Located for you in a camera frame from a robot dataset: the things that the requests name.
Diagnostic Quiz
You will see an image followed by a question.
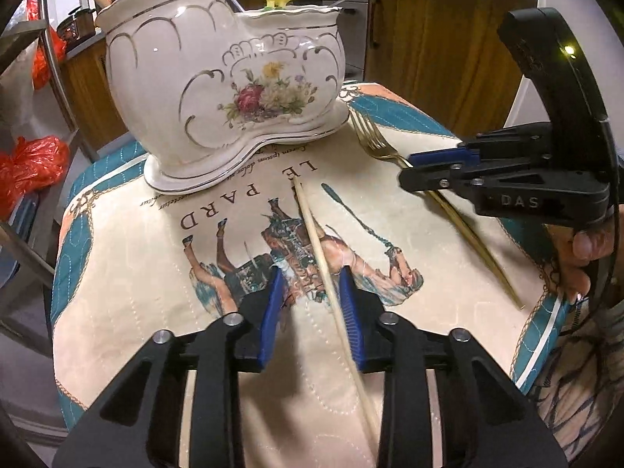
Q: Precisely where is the gold fork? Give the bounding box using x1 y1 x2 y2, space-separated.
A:
347 108 526 310

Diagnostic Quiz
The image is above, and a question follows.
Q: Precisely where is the red plastic bag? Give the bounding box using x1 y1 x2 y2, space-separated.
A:
25 0 67 91
0 135 72 221

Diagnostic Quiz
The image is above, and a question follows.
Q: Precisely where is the person's right hand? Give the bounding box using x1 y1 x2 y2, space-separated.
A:
548 227 612 303

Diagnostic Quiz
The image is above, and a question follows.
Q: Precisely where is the floral ceramic utensil holder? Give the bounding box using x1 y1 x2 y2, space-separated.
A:
94 0 351 197

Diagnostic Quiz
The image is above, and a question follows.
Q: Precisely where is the printed quilted table mat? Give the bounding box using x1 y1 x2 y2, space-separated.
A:
49 80 571 468

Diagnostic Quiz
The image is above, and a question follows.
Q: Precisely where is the wooden cabinet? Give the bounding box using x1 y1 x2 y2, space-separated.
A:
365 0 539 108

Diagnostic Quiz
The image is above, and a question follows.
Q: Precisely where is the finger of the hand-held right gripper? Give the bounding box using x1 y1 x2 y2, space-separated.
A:
408 124 557 169
397 161 542 200

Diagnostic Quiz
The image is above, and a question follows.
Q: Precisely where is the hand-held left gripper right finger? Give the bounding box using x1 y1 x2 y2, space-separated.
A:
338 266 569 468

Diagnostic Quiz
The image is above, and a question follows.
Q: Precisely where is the patterned clothing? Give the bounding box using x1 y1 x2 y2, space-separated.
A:
507 297 624 464

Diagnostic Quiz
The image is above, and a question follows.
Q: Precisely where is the wooden chopstick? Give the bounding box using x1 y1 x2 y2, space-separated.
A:
291 177 381 447

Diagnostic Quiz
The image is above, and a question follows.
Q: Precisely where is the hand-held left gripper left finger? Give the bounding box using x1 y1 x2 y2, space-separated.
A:
53 264 286 468

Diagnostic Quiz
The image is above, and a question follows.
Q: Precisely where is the dark cooking pot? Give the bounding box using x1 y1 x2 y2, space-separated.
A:
56 6 97 44

